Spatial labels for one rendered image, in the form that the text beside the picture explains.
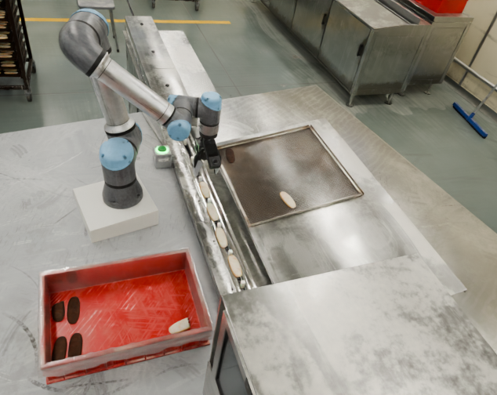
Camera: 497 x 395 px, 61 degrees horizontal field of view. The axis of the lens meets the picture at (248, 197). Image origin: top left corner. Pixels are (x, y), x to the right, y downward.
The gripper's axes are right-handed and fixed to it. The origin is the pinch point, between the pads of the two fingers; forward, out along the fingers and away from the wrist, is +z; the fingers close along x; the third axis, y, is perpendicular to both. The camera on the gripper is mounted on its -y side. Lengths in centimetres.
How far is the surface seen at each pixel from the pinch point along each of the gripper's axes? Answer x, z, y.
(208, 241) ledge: 6.8, 7.3, -29.1
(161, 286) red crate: 27, 11, -42
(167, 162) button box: 11.4, 8.3, 20.7
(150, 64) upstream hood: 4, 1, 100
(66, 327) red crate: 57, 11, -50
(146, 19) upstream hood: -5, 1, 164
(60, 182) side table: 56, 11, 19
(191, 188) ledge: 5.5, 7.2, 0.7
